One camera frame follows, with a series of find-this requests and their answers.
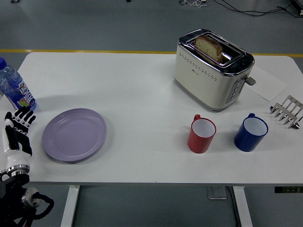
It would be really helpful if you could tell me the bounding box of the grey table control box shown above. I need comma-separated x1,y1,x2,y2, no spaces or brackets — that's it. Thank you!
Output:
207,186,228,201

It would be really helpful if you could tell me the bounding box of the silver metal toast rack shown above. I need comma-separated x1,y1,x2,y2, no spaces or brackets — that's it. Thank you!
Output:
269,95,303,130

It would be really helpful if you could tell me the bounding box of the black floor cable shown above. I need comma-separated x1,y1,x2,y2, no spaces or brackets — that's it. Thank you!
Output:
217,0,303,18

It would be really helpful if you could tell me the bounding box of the black table control panel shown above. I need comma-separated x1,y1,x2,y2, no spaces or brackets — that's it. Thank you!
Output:
274,186,303,193

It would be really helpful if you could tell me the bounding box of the cream chrome toaster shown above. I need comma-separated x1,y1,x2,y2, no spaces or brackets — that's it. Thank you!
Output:
173,28,257,113

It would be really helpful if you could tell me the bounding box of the white table leg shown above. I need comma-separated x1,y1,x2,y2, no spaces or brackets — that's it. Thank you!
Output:
60,185,80,227
232,186,253,227

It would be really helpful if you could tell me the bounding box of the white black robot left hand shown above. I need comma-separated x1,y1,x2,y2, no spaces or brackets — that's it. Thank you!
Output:
2,106,36,171

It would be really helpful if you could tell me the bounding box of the brown bread slice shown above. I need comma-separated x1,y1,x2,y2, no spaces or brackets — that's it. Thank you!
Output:
194,35,223,61

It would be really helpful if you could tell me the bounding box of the red mug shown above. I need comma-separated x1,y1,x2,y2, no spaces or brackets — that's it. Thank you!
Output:
187,114,217,154

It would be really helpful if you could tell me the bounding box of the lilac round plate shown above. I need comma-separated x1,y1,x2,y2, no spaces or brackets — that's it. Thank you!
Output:
42,108,107,163

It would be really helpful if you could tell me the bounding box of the black cable under table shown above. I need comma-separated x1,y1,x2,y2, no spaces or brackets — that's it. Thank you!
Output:
224,186,241,227

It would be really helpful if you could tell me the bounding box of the blue plastic water bottle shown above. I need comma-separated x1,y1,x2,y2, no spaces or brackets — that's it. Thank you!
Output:
0,57,37,111

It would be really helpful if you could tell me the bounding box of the white paper sheet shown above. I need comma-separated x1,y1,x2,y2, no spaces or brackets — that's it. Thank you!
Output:
245,65,288,102

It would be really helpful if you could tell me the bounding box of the blue mug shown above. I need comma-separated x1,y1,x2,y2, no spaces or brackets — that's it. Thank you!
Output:
234,113,269,152

